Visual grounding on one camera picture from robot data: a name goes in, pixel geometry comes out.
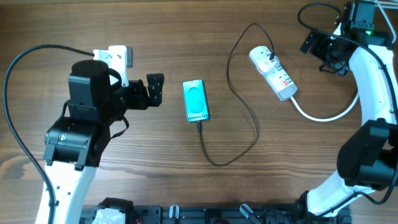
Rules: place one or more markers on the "white power strip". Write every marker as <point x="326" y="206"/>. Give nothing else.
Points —
<point x="278" y="79"/>

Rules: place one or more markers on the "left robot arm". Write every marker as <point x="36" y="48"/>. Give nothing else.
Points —
<point x="75" y="143"/>

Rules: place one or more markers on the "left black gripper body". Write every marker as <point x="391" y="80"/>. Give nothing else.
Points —
<point x="133" y="96"/>

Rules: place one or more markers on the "white USB charger plug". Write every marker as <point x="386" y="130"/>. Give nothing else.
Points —
<point x="265" y="64"/>

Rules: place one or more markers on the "Galaxy smartphone teal screen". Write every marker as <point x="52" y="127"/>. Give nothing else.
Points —
<point x="196" y="105"/>

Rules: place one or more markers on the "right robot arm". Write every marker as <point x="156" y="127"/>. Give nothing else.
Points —
<point x="367" y="162"/>

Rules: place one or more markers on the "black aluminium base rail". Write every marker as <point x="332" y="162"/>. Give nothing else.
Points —
<point x="155" y="214"/>

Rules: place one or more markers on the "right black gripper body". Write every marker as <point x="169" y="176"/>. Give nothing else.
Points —
<point x="324" y="49"/>

